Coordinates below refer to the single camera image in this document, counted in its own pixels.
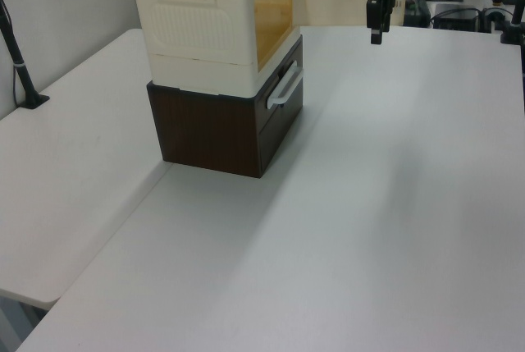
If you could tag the dark device with green light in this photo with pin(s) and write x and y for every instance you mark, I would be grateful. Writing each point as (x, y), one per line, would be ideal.
(416, 9)

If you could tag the black computer box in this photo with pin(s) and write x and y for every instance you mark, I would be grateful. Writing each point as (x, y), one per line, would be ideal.
(455, 17)

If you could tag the black clamp stand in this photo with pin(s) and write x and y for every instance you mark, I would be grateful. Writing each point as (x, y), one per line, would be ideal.
(512, 28)

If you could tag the dark brown drawer box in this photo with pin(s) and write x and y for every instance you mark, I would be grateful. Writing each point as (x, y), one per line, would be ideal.
(197, 130)

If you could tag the black bracket block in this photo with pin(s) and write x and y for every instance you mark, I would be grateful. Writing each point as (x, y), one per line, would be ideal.
(492, 19)

